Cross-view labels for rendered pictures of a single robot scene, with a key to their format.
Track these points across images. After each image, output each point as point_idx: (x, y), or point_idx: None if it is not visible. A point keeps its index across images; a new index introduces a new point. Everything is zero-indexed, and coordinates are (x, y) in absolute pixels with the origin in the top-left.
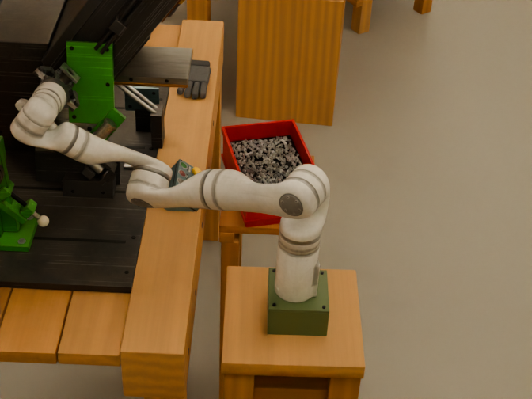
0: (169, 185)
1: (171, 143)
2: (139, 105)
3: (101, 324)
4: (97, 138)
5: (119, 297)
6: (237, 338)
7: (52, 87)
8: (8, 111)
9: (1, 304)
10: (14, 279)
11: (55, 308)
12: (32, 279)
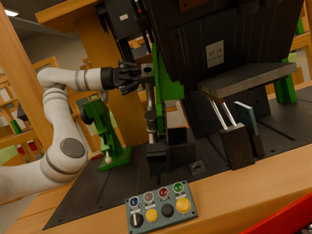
0: (56, 173)
1: (246, 172)
2: (244, 123)
3: (23, 231)
4: (51, 104)
5: None
6: None
7: (90, 69)
8: (180, 102)
9: (68, 184)
10: (78, 178)
11: (53, 204)
12: (75, 183)
